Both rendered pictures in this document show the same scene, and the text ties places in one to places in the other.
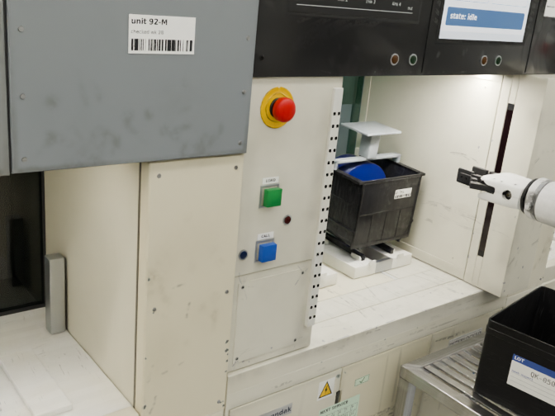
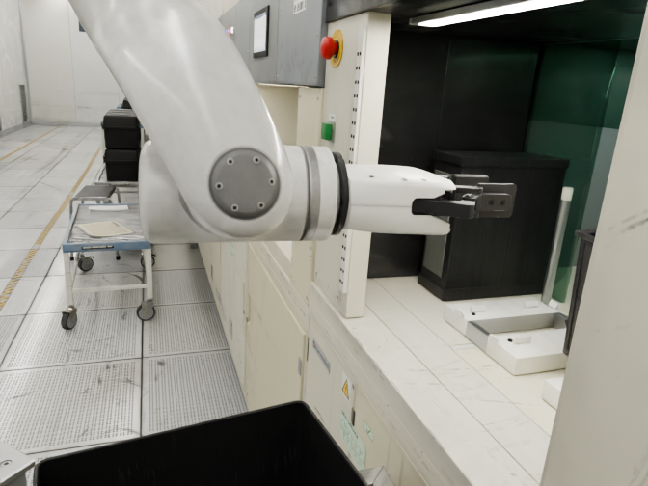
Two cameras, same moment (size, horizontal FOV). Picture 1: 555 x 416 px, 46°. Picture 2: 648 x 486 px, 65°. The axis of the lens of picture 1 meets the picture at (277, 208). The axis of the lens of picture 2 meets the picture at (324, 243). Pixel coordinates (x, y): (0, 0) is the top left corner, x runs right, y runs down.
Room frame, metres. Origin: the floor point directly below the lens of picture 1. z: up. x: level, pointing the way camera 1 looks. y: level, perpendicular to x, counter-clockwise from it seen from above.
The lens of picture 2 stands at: (1.42, -0.93, 1.28)
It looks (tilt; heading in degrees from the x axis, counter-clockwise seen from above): 17 degrees down; 110
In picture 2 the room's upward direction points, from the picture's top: 4 degrees clockwise
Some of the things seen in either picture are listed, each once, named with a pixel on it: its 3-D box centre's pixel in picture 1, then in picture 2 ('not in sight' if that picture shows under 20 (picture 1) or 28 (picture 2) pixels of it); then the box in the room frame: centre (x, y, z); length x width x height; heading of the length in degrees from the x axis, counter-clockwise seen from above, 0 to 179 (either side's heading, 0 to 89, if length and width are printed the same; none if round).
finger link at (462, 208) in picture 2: not in sight; (432, 202); (1.35, -0.48, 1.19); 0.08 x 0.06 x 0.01; 156
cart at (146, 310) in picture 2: not in sight; (114, 256); (-0.76, 1.35, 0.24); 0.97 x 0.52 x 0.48; 132
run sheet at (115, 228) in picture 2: not in sight; (105, 227); (-0.67, 1.20, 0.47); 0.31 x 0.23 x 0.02; 151
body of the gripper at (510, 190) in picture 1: (514, 190); (379, 194); (1.30, -0.47, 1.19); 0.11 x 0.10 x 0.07; 37
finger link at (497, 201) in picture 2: (487, 176); (489, 202); (1.39, -0.45, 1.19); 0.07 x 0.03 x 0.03; 37
